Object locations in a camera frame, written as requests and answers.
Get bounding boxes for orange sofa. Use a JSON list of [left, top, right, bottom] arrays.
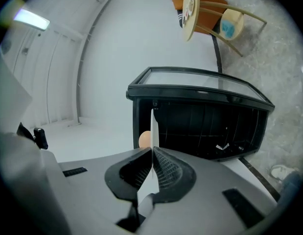
[[172, 0, 228, 34]]

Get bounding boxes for ceiling light panel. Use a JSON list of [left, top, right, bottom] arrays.
[[13, 8, 51, 32]]

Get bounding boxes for person's white shoe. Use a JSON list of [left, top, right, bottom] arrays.
[[270, 164, 297, 181]]

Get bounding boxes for white round plate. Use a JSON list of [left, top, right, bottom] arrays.
[[138, 108, 159, 212]]

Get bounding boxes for black mini fridge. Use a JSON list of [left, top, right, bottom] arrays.
[[126, 67, 276, 163]]

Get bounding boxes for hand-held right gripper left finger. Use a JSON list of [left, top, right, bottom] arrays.
[[57, 147, 152, 235]]

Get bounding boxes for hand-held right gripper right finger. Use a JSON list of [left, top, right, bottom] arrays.
[[139, 147, 279, 235]]

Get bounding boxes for person's blue jeans leg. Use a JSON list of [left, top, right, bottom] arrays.
[[278, 172, 303, 207]]

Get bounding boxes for round wooden side table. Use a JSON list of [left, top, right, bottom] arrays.
[[182, 0, 268, 57]]

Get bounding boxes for black and white striped blanket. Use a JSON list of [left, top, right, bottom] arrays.
[[176, 0, 227, 29]]

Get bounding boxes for blue cloth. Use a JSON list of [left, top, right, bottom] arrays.
[[220, 20, 236, 38]]

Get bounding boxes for orange egg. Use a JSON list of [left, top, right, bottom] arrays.
[[139, 130, 152, 148]]

